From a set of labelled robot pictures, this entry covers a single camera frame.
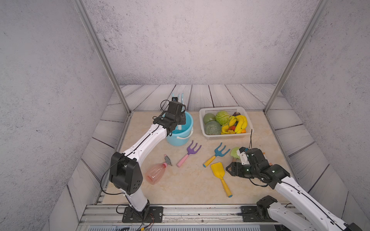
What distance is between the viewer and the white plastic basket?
3.21 ft

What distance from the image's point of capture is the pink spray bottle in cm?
81

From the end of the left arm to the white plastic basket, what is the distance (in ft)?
1.13

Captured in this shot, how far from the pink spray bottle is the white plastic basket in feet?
0.96
